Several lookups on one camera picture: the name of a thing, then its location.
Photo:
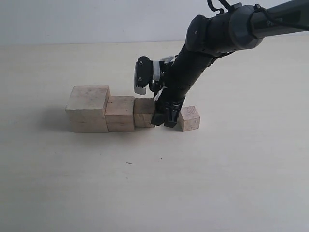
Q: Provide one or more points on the smallest wooden cube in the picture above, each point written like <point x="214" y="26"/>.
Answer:
<point x="189" y="118"/>

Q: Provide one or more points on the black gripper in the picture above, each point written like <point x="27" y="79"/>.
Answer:
<point x="167" y="112"/>

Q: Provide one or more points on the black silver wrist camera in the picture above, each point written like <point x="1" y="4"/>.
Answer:
<point x="151" y="73"/>

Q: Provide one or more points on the third largest wooden cube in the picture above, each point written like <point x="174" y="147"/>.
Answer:
<point x="144" y="109"/>

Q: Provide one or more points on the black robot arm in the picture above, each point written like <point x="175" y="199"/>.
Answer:
<point x="241" y="27"/>

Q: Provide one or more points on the second largest wooden cube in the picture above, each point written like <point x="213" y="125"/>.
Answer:
<point x="119" y="114"/>

